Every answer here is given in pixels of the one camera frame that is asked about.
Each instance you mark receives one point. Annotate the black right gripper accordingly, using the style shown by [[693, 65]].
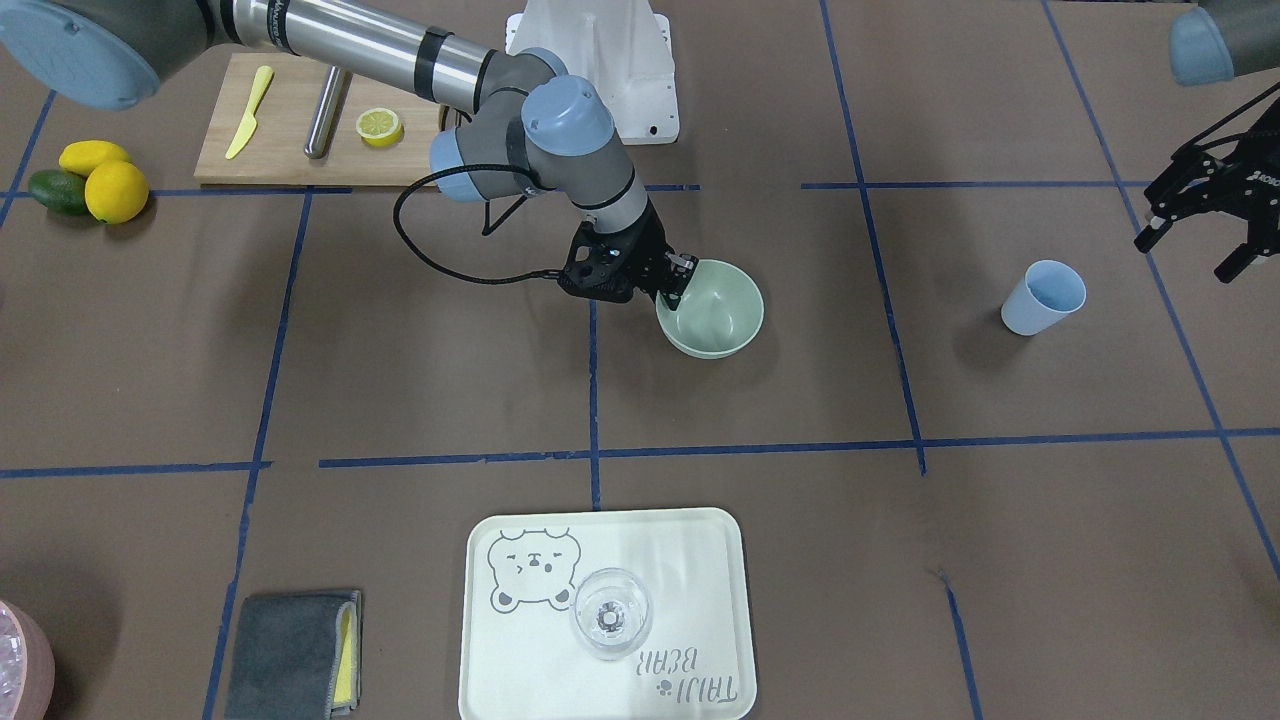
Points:
[[651, 249]]

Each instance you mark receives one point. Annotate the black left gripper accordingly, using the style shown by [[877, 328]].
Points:
[[1211, 185]]

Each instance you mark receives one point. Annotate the green bowl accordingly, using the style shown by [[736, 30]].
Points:
[[721, 311]]

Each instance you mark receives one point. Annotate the light blue cup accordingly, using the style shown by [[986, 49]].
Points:
[[1048, 292]]

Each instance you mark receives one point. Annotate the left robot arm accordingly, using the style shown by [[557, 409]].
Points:
[[1222, 40]]

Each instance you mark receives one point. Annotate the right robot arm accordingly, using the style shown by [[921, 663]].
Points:
[[534, 127]]

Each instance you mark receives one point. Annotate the pink bowl of ice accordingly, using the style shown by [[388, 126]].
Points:
[[27, 666]]

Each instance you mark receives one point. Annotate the clear wine glass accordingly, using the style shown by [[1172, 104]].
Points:
[[613, 613]]

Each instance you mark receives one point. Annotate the lemon half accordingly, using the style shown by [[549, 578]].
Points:
[[380, 127]]

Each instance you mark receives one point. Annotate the steel muddler black tip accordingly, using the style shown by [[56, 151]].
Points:
[[323, 124]]

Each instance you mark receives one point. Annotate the cream bear tray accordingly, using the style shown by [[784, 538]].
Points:
[[521, 659]]

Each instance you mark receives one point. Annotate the wooden cutting board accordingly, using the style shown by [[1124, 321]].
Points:
[[276, 155]]

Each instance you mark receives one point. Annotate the yellow plastic knife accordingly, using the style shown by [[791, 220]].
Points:
[[248, 123]]

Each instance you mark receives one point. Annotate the grey yellow folded cloth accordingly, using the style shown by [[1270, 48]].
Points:
[[297, 656]]

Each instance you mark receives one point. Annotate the yellow lemon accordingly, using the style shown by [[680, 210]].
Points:
[[116, 192]]

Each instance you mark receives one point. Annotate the yellow mango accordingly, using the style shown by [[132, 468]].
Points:
[[82, 157]]

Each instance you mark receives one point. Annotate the green avocado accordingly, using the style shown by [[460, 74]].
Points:
[[59, 191]]

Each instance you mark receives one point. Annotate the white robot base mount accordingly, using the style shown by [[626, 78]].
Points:
[[623, 48]]

